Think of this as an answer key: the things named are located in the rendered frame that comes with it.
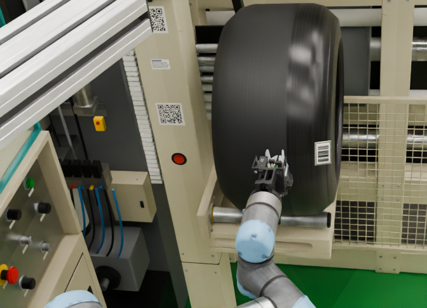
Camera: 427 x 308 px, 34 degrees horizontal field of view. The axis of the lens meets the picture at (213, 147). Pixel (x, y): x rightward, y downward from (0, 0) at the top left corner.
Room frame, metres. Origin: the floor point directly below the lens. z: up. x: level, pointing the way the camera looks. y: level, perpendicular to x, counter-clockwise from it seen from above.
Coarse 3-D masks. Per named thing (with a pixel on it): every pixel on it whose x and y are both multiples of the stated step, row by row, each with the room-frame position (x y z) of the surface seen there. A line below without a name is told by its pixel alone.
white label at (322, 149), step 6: (318, 144) 1.31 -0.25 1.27; (324, 144) 1.31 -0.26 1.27; (330, 144) 1.31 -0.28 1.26; (318, 150) 1.31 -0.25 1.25; (324, 150) 1.31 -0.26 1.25; (330, 150) 1.31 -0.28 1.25; (318, 156) 1.31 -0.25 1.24; (324, 156) 1.31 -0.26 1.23; (330, 156) 1.31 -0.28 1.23; (318, 162) 1.30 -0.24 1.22; (324, 162) 1.30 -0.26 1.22; (330, 162) 1.30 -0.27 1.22
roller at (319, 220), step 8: (216, 208) 1.53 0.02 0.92; (224, 208) 1.52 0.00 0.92; (232, 208) 1.51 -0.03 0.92; (216, 216) 1.51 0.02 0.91; (224, 216) 1.50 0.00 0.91; (232, 216) 1.49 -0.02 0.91; (240, 216) 1.49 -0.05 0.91; (288, 216) 1.45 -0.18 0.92; (296, 216) 1.45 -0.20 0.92; (304, 216) 1.44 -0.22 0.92; (312, 216) 1.43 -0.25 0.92; (320, 216) 1.43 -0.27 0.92; (328, 216) 1.42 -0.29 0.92; (280, 224) 1.45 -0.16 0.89; (288, 224) 1.44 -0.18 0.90; (296, 224) 1.43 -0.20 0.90; (304, 224) 1.43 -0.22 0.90; (312, 224) 1.42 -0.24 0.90; (320, 224) 1.41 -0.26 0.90; (328, 224) 1.41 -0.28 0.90
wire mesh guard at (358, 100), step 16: (352, 96) 1.87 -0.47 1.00; (368, 96) 1.86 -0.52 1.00; (352, 112) 1.87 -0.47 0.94; (384, 128) 1.84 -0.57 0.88; (400, 128) 1.82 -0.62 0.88; (384, 160) 1.83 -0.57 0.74; (368, 176) 1.85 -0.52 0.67; (384, 176) 1.83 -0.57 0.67; (384, 208) 1.83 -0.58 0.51; (400, 208) 1.81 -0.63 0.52; (352, 224) 1.87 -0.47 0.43; (416, 224) 1.80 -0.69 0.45; (336, 240) 1.89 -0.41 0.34
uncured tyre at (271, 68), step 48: (240, 48) 1.51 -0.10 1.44; (288, 48) 1.48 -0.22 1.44; (336, 48) 1.53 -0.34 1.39; (240, 96) 1.41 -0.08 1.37; (288, 96) 1.38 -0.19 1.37; (336, 96) 1.74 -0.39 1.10; (240, 144) 1.36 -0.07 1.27; (288, 144) 1.32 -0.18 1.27; (336, 144) 1.64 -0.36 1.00; (240, 192) 1.35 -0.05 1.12; (288, 192) 1.32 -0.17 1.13
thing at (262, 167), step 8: (256, 160) 1.24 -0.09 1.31; (264, 160) 1.23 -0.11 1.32; (272, 160) 1.23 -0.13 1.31; (256, 168) 1.20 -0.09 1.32; (264, 168) 1.19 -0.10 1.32; (272, 168) 1.19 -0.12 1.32; (280, 168) 1.18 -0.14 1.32; (256, 176) 1.19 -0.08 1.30; (264, 176) 1.16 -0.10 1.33; (272, 176) 1.16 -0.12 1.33; (280, 176) 1.18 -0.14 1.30; (256, 184) 1.14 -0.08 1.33; (264, 184) 1.14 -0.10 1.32; (272, 184) 1.13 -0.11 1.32; (280, 184) 1.18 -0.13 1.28; (272, 192) 1.12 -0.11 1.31; (280, 192) 1.18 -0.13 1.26; (280, 200) 1.12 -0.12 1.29
